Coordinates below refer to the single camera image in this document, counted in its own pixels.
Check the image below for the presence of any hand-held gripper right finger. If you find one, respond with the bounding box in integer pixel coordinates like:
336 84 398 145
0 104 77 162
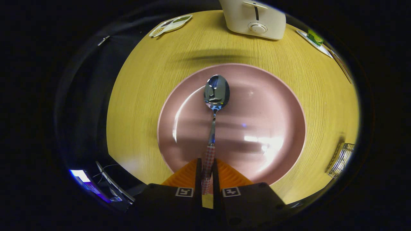
212 158 286 227

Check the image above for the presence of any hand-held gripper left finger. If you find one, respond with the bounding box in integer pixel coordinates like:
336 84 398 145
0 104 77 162
130 158 203 225

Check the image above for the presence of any spoon with checkered handle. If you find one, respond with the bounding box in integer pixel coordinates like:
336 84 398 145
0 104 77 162
201 74 230 195

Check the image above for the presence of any pink round plate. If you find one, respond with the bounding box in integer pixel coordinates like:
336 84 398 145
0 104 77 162
157 63 307 186

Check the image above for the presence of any grey laptop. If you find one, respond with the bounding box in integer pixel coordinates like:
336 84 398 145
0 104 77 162
95 161 135 205

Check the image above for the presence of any lit computer screen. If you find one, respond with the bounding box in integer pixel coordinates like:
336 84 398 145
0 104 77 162
70 169 113 203

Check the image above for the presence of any perforated metal tray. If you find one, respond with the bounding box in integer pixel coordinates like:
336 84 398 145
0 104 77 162
326 143 355 179

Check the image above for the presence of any white divided sauce dish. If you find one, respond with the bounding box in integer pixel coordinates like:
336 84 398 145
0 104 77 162
149 14 193 38

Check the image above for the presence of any white toaster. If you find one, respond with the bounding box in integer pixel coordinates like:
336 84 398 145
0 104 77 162
219 0 287 40

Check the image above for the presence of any white square coaster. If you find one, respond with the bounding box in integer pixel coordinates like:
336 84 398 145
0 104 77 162
296 30 333 58

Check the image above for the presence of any white food plate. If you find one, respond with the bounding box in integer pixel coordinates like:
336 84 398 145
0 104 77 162
331 48 354 84

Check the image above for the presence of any green label drink bottle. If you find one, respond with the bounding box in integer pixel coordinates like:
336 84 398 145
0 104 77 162
307 28 324 46

